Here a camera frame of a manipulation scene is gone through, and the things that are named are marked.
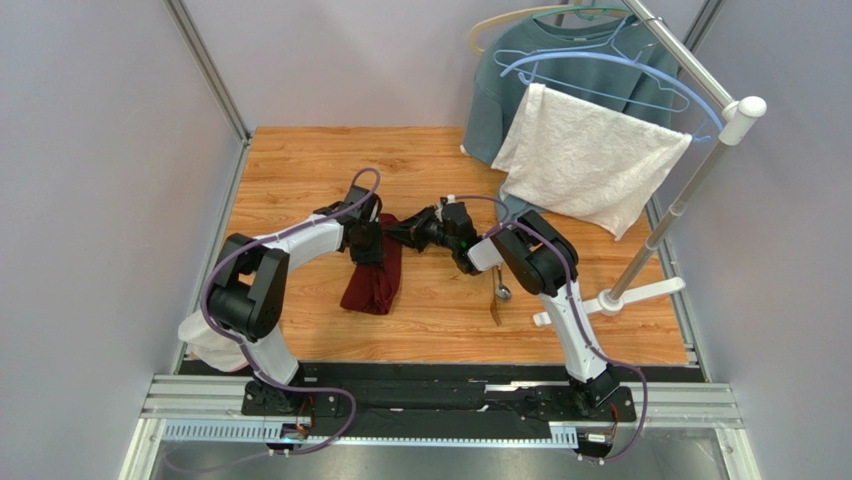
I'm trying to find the dark red cloth napkin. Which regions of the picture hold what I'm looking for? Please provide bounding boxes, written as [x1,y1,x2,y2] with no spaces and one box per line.
[340,234,402,316]

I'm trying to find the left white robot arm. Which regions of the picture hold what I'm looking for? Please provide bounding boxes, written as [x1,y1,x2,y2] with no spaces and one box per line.
[201,186,382,414]

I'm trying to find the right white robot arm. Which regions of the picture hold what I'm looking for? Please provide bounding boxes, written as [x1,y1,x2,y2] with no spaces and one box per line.
[385,199,619,416]

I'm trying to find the silver metal spoon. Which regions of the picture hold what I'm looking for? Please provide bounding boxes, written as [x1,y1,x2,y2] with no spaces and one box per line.
[494,266,512,301]

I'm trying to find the white towel on hanger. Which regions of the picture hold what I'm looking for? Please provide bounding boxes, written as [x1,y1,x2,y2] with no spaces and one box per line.
[491,83,693,240]

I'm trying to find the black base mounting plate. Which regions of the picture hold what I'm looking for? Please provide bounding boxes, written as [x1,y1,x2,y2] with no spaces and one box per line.
[179,361,703,441]

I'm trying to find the white mesh bag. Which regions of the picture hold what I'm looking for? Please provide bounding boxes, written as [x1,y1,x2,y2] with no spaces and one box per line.
[177,309,249,372]

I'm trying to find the beige wooden hanger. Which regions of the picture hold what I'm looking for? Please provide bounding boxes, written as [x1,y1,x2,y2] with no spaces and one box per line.
[467,1,590,57]

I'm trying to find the teal sweatshirt on hanger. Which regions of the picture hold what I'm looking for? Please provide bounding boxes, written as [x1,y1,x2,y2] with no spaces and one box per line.
[461,17,692,237]

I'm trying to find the light blue clothes hanger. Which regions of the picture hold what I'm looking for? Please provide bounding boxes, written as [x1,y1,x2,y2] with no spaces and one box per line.
[485,14,723,143]

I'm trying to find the metal clothes rack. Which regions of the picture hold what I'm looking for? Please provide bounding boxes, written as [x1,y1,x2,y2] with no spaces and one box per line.
[532,0,768,329]

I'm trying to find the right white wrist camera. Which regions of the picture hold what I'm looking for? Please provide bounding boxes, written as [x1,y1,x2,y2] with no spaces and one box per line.
[435,194,456,222]

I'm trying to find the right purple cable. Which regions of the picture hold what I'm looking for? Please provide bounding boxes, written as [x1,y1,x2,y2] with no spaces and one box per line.
[449,194,648,464]

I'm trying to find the purple cable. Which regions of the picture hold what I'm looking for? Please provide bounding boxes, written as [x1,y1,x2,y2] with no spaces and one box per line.
[199,167,359,457]
[449,194,648,464]

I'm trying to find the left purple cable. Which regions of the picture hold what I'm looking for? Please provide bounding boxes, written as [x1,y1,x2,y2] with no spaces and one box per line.
[199,167,359,457]

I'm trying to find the aluminium frame rail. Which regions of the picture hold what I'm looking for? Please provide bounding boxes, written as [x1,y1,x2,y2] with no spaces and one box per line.
[164,0,252,146]

